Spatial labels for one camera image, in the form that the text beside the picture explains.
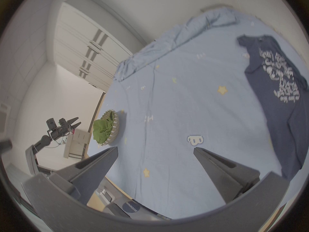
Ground green shorts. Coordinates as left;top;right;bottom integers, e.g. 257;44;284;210
93;111;115;144

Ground bed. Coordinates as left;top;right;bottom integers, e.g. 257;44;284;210
86;6;309;220

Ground white wardrobe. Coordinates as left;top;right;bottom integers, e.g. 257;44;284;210
52;0;148;92

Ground round woven basket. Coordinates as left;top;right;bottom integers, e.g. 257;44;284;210
93;109;120;147

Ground pale blue quilt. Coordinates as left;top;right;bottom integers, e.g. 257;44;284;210
113;7;238;82

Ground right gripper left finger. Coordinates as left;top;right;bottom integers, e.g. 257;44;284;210
49;146;119;205

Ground white small cabinet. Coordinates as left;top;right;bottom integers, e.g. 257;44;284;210
63;129;90;159

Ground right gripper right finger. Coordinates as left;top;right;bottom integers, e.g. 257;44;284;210
193;147;261;205

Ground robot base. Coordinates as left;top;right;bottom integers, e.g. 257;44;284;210
95;178;174;221

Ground dark blue printed T-shirt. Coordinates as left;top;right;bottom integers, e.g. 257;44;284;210
237;34;308;181

